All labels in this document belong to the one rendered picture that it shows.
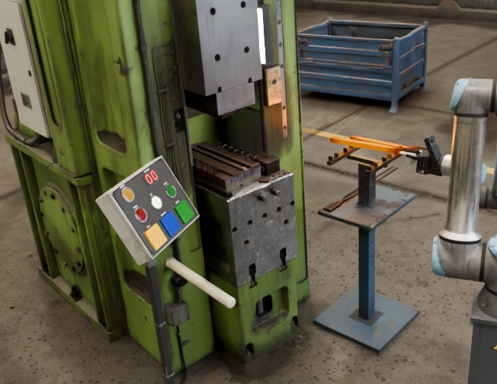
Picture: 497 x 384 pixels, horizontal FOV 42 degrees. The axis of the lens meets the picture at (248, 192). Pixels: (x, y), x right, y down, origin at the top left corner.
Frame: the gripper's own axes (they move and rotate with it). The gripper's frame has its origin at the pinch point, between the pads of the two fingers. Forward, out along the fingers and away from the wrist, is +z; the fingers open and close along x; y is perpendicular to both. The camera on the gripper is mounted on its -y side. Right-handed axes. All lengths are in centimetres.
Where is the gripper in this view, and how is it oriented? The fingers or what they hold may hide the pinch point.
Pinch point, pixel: (402, 150)
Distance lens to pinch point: 291.9
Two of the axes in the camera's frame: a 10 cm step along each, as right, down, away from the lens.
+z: -7.3, -2.4, 6.4
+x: 6.7, -3.6, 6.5
